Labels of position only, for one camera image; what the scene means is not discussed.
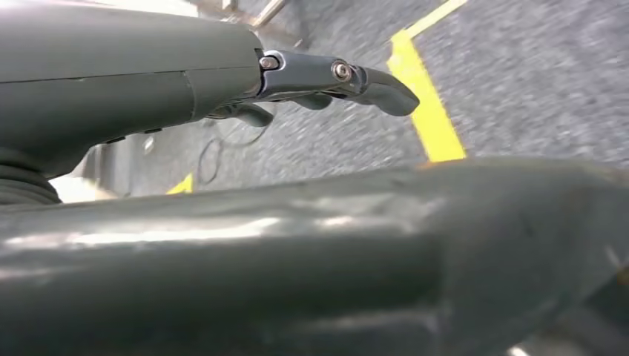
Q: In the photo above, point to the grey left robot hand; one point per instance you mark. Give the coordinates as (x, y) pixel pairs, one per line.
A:
(295, 270)

